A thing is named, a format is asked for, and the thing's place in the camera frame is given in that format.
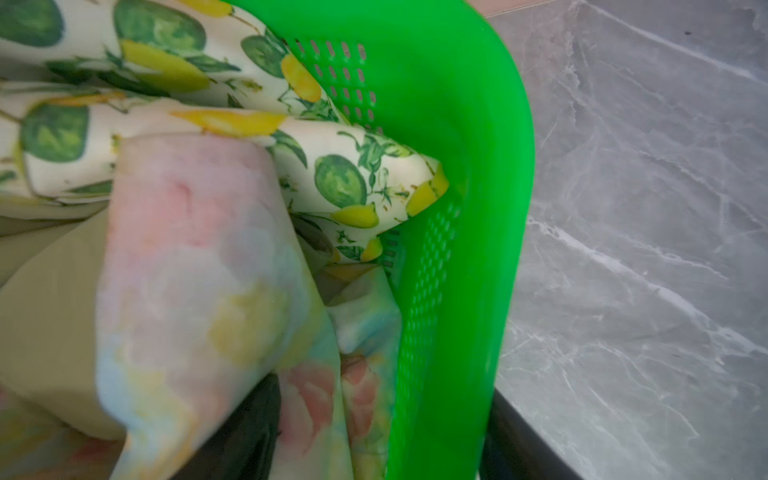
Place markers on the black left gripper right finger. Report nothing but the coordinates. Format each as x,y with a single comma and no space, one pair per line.
514,451

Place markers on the olive green skirt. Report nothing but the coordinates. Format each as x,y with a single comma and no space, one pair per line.
48,284

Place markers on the green plastic basket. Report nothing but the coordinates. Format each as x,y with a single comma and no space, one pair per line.
434,76

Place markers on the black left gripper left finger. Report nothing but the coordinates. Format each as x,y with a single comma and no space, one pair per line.
244,445

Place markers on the pastel floral skirt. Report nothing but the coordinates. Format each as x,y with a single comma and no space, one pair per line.
205,289

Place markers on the lemon print skirt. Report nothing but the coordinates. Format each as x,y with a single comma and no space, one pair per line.
80,77

